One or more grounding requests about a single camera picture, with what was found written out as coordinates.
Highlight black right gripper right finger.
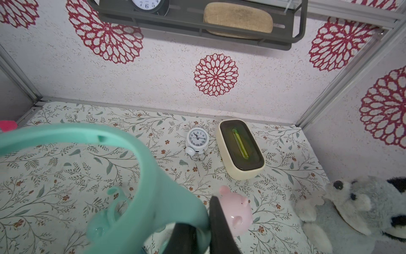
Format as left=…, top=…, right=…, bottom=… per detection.
left=209, top=196, right=241, bottom=254

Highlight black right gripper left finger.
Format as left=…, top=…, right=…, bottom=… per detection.
left=161, top=223, right=206, bottom=254

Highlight pink bear cap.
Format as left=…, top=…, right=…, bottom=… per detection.
left=219, top=185, right=253, bottom=237

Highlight mint handle ring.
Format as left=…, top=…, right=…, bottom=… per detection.
left=0, top=123, right=212, bottom=254

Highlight cream box green lid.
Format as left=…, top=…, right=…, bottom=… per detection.
left=216, top=119, right=266, bottom=181

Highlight white small alarm clock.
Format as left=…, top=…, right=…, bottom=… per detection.
left=185, top=127, right=209, bottom=161

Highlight grey raccoon plush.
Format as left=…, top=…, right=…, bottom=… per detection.
left=295, top=176, right=406, bottom=254

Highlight floral table mat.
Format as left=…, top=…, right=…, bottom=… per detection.
left=1, top=102, right=328, bottom=254

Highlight white plush yellow glasses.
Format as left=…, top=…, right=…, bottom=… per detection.
left=0, top=120, right=18, bottom=133

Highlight black alarm clock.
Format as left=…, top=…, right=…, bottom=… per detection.
left=131, top=0, right=171, bottom=16

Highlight mint cap with handle ring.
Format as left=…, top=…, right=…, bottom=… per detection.
left=86, top=187, right=129, bottom=242

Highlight grey wall shelf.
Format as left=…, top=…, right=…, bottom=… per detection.
left=87, top=1, right=308, bottom=51

